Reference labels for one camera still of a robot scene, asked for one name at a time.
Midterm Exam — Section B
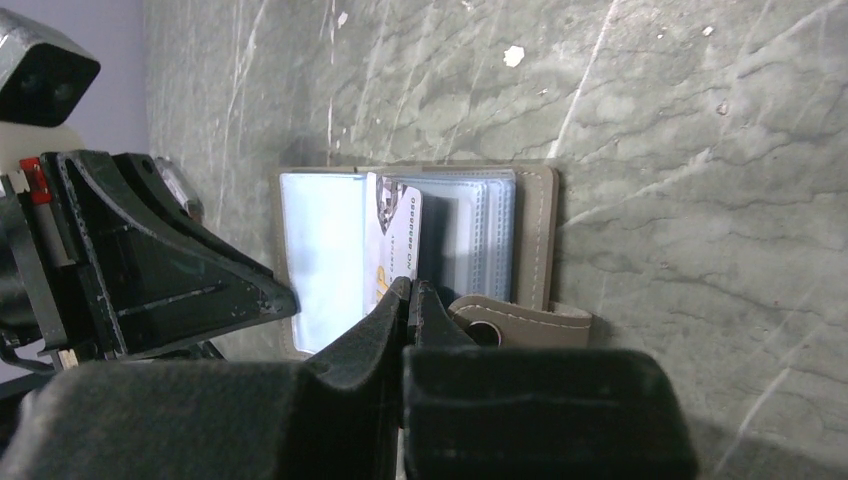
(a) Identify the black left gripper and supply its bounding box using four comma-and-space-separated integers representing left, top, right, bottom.
1, 150, 297, 375

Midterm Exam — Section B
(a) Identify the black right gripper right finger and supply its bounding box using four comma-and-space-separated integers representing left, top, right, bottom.
402, 281, 699, 479

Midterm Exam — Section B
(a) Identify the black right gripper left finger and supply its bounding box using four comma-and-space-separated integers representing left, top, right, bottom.
1, 278, 411, 479

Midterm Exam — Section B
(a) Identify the grey card holder wallet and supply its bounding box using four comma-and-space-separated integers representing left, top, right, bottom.
269, 165, 592, 355

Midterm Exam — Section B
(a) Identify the pack of coloured markers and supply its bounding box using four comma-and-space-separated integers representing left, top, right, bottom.
154, 157, 205, 223

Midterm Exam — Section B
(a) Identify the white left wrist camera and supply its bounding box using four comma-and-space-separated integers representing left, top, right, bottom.
1, 8, 101, 174

